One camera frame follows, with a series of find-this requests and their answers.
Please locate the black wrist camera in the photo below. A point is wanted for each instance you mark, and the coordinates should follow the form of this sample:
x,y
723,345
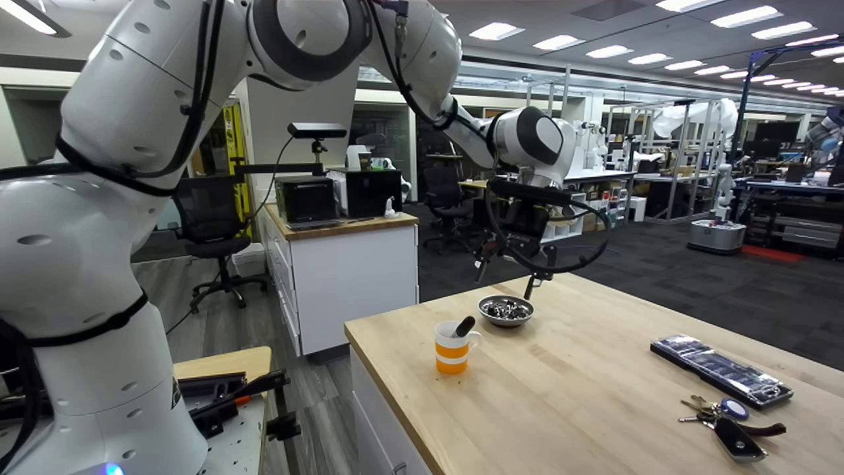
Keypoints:
x,y
529,187

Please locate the ceiling light panel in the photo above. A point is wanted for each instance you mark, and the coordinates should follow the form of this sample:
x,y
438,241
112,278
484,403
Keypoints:
x,y
744,16
27,16
608,50
557,41
496,29

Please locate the red floor mat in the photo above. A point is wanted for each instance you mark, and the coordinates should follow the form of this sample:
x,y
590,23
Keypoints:
x,y
772,254

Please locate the round metal bowl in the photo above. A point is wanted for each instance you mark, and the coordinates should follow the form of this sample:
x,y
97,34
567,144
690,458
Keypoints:
x,y
505,314

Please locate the small black monitor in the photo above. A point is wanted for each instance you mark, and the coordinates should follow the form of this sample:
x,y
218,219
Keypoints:
x,y
306,200

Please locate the black camera on stand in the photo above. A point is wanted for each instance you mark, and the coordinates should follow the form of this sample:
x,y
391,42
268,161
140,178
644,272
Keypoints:
x,y
318,129

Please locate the heap of dark small parts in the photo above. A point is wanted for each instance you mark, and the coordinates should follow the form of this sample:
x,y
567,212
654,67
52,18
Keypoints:
x,y
505,306

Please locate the white cabinet with wood top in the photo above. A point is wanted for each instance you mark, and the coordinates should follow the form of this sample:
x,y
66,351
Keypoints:
x,y
347,272

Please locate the long black bar clamp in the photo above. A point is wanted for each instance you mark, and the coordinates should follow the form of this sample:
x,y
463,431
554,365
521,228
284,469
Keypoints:
x,y
230,393

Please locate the key bunch with black fob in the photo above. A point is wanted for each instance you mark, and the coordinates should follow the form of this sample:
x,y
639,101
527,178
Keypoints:
x,y
734,425

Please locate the black workbench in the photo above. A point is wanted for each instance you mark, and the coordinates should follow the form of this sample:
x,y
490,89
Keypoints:
x,y
796,213

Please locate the black office chair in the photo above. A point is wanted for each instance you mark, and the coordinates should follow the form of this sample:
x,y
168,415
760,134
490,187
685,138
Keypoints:
x,y
443,187
214,219

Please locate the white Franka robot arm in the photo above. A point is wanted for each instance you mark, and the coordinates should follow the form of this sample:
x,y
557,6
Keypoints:
x,y
114,265

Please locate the white robot on pedestal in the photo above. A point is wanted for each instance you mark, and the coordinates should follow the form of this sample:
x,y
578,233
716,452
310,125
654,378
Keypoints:
x,y
722,187

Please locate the black printer box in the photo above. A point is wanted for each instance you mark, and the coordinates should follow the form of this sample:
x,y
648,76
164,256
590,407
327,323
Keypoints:
x,y
372,190

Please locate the wooden robot mount table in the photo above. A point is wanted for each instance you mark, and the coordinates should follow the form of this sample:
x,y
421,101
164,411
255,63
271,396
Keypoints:
x,y
226,359

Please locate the white orange striped cup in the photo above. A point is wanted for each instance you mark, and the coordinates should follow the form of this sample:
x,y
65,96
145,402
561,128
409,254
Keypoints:
x,y
451,351

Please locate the black smartphone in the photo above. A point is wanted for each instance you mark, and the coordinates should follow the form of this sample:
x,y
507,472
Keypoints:
x,y
722,371

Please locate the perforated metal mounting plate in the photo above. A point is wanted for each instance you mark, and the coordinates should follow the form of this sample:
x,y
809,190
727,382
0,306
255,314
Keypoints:
x,y
238,444

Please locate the yellow pole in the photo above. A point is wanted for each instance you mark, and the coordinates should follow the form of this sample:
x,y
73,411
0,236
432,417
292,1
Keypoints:
x,y
235,153

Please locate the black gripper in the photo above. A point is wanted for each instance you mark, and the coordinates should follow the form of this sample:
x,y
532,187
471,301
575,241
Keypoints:
x,y
523,228

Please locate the black clamp knob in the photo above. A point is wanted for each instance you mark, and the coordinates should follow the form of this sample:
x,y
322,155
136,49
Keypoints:
x,y
284,425

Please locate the black capped marker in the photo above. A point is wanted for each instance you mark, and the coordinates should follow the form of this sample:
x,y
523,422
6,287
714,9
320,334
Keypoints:
x,y
463,328

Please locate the white table base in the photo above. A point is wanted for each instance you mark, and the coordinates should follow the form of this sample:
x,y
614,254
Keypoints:
x,y
378,422

